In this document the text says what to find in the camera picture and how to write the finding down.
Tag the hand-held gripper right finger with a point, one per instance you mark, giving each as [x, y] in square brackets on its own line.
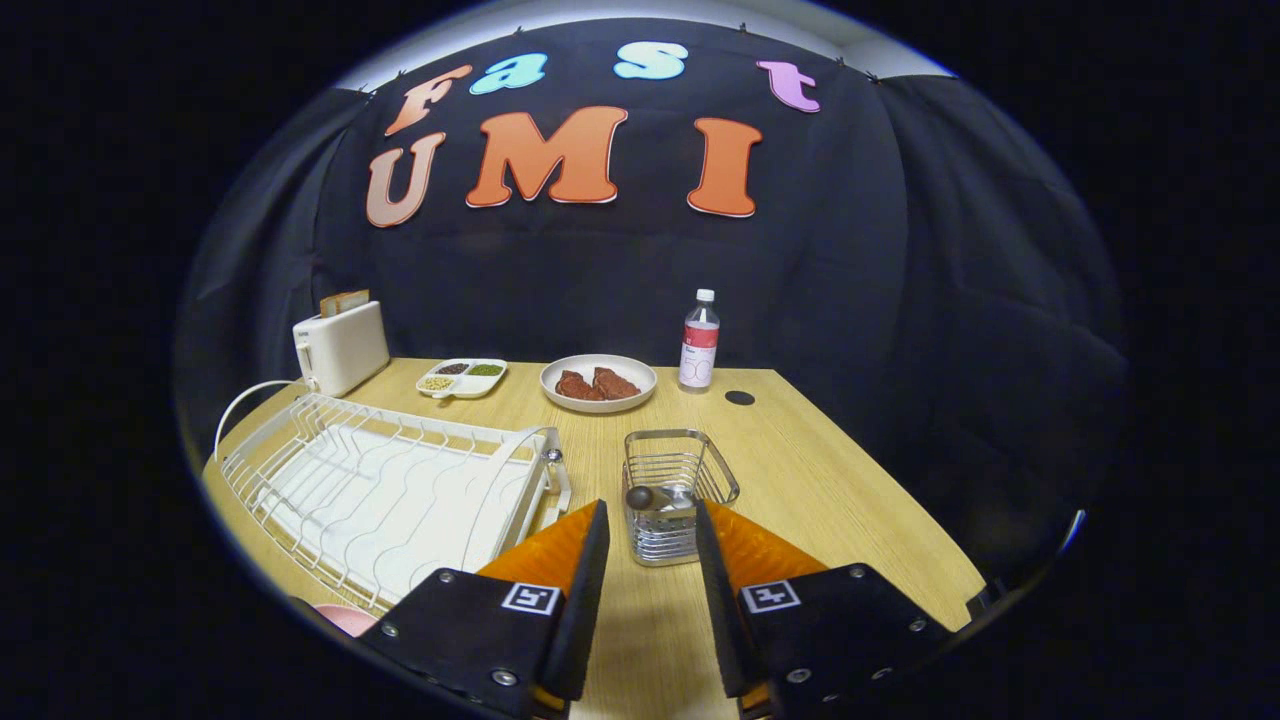
[718, 610]

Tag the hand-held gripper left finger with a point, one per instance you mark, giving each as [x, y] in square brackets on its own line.
[590, 600]

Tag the pink plate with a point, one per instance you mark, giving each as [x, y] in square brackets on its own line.
[350, 618]

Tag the white round plate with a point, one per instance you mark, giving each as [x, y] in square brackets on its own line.
[598, 407]

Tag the white divided dish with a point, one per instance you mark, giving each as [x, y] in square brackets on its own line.
[475, 386]

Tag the brown steak piece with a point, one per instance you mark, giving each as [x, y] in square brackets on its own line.
[578, 387]
[617, 384]

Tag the pile of green beans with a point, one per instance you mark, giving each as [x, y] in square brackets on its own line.
[485, 370]

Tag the red label water bottle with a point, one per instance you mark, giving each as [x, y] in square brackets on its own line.
[699, 350]

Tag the pile of yellow beans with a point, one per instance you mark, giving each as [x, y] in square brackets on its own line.
[437, 383]

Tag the black backdrop cloth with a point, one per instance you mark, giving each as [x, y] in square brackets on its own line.
[620, 280]

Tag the white toaster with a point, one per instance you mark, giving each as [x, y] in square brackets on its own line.
[345, 350]

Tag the brown toast slice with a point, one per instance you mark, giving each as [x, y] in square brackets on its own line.
[358, 299]
[333, 305]

